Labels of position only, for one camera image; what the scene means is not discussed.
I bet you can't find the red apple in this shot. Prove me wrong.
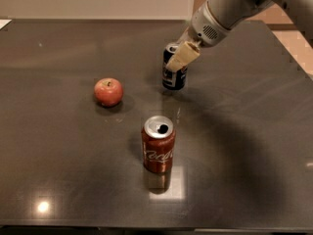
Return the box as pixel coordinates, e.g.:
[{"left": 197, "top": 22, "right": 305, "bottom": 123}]
[{"left": 94, "top": 77, "right": 123, "bottom": 107}]

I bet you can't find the red coca-cola can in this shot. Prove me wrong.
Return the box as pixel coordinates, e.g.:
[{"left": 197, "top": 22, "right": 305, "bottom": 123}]
[{"left": 141, "top": 116, "right": 176, "bottom": 173}]

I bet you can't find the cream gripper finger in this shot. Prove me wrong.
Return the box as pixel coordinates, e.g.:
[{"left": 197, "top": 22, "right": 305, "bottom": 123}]
[
  {"left": 166, "top": 41, "right": 200, "bottom": 72},
  {"left": 176, "top": 28, "right": 190, "bottom": 44}
]

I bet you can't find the blue pepsi can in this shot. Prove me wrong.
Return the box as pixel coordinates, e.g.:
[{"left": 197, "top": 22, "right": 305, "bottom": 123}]
[{"left": 162, "top": 43, "right": 188, "bottom": 90}]

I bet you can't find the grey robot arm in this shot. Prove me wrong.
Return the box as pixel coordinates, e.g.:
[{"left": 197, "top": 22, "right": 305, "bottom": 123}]
[{"left": 166, "top": 0, "right": 313, "bottom": 72}]

